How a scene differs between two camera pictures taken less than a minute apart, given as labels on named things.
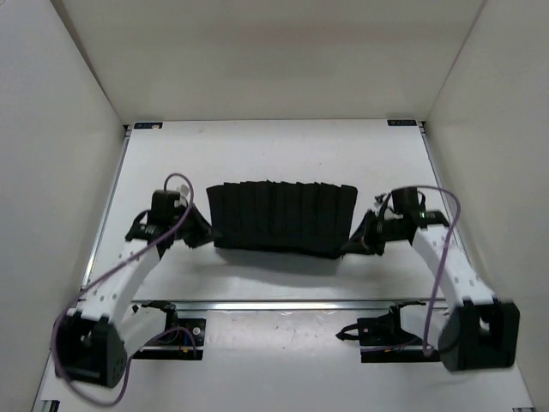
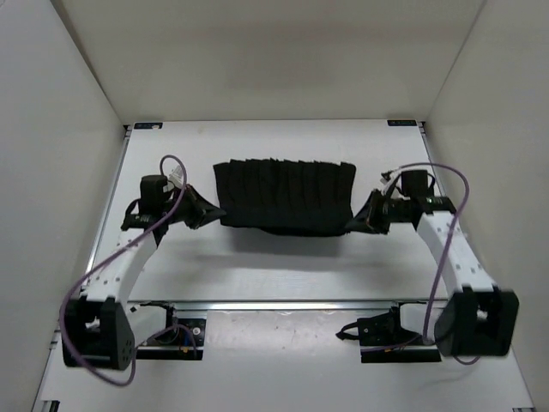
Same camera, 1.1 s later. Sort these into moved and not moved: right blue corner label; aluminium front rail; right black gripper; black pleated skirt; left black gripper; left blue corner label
Moved: right black gripper; left black gripper; black pleated skirt
Not moved: right blue corner label; left blue corner label; aluminium front rail
